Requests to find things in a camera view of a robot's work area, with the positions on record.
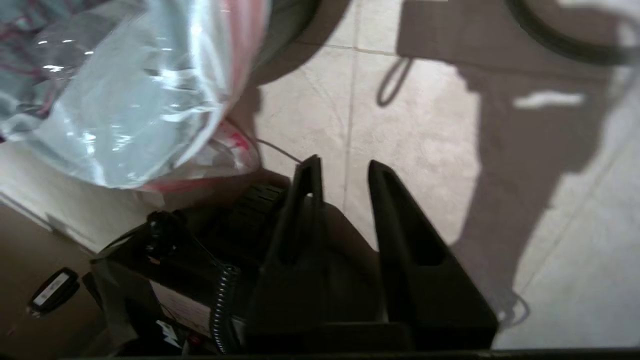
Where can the black round trash bin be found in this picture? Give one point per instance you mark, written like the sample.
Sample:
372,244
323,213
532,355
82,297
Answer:
295,20

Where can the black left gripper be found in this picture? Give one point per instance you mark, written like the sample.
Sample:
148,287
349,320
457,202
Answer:
257,210

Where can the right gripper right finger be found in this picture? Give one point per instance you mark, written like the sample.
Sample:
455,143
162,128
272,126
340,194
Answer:
420,280

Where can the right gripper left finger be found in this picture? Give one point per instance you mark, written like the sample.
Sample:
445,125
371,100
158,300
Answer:
300,280

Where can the white bag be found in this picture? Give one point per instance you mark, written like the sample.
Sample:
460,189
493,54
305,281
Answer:
125,90

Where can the black tag with white label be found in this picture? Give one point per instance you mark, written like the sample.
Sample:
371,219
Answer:
52,290

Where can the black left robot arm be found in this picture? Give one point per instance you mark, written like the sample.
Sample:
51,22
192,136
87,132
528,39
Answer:
150,260

